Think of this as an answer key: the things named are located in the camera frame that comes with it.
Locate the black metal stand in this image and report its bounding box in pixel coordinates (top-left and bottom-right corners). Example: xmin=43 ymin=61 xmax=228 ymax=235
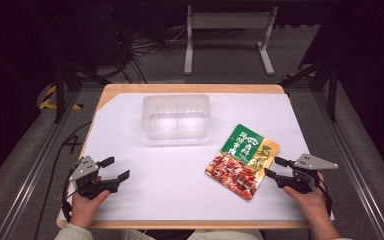
xmin=50 ymin=58 xmax=112 ymax=123
xmin=279 ymin=58 xmax=340 ymax=123

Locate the person's left hand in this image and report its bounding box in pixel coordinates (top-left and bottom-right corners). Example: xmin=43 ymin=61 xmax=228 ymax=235
xmin=69 ymin=189 xmax=111 ymax=230

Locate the green snack packet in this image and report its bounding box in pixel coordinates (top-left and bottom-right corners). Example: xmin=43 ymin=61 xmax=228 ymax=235
xmin=204 ymin=123 xmax=281 ymax=201

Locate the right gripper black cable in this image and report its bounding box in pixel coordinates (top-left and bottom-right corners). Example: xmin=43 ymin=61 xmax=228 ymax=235
xmin=316 ymin=178 xmax=334 ymax=218

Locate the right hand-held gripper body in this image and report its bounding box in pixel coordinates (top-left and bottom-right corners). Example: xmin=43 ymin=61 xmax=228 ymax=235
xmin=275 ymin=153 xmax=339 ymax=195

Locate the yellow black striped tape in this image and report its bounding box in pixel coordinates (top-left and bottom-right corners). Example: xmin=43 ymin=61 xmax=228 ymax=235
xmin=38 ymin=84 xmax=83 ymax=111

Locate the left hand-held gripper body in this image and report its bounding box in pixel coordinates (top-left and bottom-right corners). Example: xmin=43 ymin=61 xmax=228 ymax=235
xmin=68 ymin=155 xmax=121 ymax=201

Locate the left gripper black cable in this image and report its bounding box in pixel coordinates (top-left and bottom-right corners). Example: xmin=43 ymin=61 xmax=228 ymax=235
xmin=61 ymin=165 xmax=78 ymax=224

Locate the person's light clothing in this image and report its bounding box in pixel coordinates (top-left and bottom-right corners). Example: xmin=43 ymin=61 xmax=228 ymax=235
xmin=121 ymin=228 xmax=265 ymax=240

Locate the person's right hand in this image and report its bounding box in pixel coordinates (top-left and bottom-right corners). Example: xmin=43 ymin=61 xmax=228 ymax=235
xmin=282 ymin=171 xmax=332 ymax=232

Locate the black floor cable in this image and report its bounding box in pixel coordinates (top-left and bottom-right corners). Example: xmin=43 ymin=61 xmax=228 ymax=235
xmin=33 ymin=121 xmax=93 ymax=240

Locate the white paper sheet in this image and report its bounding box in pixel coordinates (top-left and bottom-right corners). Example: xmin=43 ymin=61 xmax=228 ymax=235
xmin=58 ymin=92 xmax=335 ymax=222

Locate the clear plastic container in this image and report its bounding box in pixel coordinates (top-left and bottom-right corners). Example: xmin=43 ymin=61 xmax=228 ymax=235
xmin=141 ymin=93 xmax=212 ymax=141

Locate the white metal stand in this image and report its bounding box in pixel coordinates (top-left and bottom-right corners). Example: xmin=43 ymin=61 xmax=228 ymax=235
xmin=183 ymin=4 xmax=279 ymax=76

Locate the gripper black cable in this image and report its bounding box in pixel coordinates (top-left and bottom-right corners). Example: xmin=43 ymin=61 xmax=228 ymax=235
xmin=61 ymin=165 xmax=78 ymax=224
xmin=316 ymin=178 xmax=334 ymax=218

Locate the bundle of black cables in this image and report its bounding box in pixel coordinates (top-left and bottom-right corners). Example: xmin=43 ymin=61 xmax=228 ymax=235
xmin=111 ymin=6 xmax=188 ymax=84

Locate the aluminium rail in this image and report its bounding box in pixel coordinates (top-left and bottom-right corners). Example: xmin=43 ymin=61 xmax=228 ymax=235
xmin=313 ymin=90 xmax=384 ymax=240
xmin=0 ymin=90 xmax=82 ymax=240

